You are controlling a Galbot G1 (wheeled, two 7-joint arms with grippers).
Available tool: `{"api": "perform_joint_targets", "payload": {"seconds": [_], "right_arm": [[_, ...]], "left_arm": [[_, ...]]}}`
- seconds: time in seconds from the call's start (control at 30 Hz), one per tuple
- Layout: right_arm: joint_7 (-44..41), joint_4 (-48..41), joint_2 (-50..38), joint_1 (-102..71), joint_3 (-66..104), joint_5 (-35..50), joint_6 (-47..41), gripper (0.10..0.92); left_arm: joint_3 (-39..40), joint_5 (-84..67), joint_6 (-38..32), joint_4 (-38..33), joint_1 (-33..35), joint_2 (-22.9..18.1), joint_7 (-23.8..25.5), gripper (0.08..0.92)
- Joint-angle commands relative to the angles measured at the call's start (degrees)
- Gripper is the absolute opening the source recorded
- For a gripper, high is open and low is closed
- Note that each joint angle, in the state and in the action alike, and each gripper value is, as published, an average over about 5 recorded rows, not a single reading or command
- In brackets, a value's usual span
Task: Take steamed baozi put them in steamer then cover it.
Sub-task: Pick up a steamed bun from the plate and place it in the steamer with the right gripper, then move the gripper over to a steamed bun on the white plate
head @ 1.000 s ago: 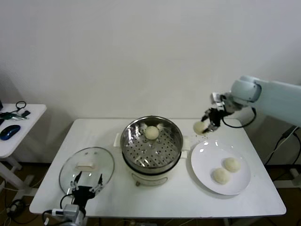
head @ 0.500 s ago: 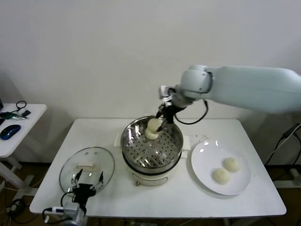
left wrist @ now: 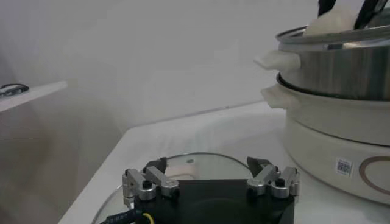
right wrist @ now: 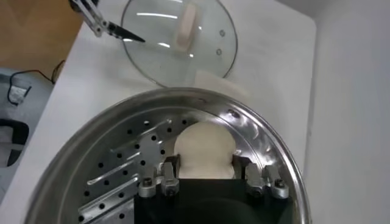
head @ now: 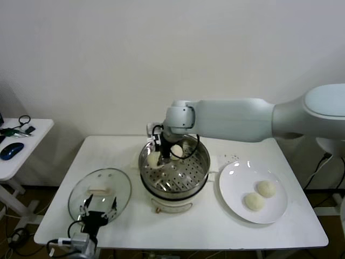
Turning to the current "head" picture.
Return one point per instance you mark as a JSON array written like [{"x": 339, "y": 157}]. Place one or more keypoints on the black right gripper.
[{"x": 165, "y": 147}]

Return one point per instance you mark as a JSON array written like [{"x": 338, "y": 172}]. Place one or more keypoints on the black floor power adapter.
[{"x": 19, "y": 234}]

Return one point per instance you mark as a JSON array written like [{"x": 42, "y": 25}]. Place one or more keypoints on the black flat device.
[{"x": 1, "y": 139}]

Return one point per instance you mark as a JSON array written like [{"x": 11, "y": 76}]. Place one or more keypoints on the perforated steel steamer basket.
[{"x": 203, "y": 168}]

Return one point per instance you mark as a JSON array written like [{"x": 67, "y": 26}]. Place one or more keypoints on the black upright device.
[{"x": 1, "y": 118}]

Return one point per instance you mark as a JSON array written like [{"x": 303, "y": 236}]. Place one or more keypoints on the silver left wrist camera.
[{"x": 81, "y": 240}]

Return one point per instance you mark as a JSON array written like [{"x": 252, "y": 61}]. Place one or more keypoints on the white steamed baozi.
[
  {"x": 153, "y": 159},
  {"x": 254, "y": 201},
  {"x": 178, "y": 151},
  {"x": 266, "y": 188}
]

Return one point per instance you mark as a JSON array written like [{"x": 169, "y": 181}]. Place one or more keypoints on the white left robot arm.
[{"x": 90, "y": 251}]

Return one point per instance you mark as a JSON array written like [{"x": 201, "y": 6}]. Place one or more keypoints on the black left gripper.
[{"x": 94, "y": 220}]

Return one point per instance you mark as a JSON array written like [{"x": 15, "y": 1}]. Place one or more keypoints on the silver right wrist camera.
[{"x": 152, "y": 129}]

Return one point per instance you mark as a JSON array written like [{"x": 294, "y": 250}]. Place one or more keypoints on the white stand base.
[{"x": 337, "y": 198}]

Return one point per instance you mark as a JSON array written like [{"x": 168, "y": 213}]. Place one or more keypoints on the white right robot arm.
[{"x": 237, "y": 118}]

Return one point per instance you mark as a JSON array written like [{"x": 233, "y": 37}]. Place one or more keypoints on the white side table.
[{"x": 40, "y": 129}]

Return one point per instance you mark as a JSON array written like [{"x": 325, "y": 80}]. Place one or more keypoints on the white round plate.
[{"x": 231, "y": 189}]

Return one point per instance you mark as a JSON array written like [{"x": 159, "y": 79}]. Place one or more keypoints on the blue computer mouse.
[{"x": 12, "y": 151}]

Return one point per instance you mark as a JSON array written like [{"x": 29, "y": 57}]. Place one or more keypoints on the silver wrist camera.
[
  {"x": 152, "y": 129},
  {"x": 81, "y": 240}
]

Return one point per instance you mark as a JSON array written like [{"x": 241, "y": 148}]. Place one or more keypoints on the small black rectangular device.
[{"x": 31, "y": 130}]

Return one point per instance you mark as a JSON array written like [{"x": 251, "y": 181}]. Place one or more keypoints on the cream electric cooker pot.
[{"x": 172, "y": 206}]

